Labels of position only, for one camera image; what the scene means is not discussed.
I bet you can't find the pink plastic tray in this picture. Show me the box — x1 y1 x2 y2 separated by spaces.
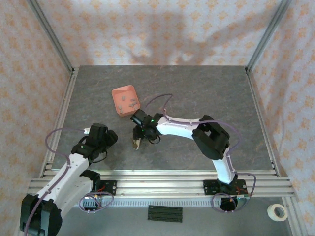
111 84 141 118

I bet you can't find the narrow aluminium crossbar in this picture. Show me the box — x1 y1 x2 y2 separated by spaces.
40 169 281 178

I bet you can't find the black ribbed plate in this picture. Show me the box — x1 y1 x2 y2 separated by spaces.
147 206 184 223

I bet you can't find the white tape roll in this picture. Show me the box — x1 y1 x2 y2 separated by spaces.
267 203 288 221

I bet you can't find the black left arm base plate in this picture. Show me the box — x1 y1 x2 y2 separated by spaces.
98 180 117 196

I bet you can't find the wide aluminium mounting rail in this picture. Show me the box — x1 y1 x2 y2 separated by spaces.
26 177 296 198

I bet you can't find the aluminium side rail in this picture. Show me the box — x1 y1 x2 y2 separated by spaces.
246 68 282 177
39 67 80 177

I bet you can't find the grey slotted cable duct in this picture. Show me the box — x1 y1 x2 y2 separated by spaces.
78 197 223 207

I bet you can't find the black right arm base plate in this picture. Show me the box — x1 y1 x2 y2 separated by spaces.
203 179 248 196

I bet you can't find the aluminium frame post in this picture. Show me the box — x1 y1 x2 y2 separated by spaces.
245 0 293 74
26 0 75 74

